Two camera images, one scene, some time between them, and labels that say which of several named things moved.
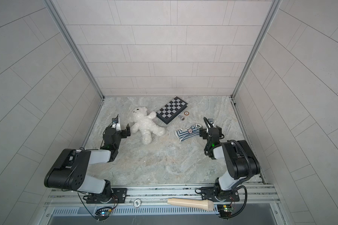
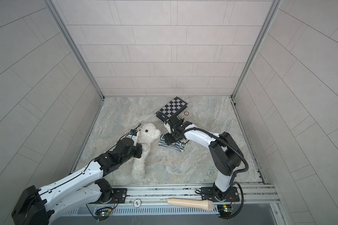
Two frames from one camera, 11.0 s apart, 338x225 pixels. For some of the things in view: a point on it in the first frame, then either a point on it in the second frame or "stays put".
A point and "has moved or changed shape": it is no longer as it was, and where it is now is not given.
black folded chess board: [171, 111] stays put
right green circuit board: [225, 210] stays put
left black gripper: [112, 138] → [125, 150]
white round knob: [137, 203] stays put
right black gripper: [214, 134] → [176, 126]
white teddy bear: [145, 124] → [148, 134]
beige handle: [206, 205] stays put
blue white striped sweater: [184, 134] has moved or changed shape
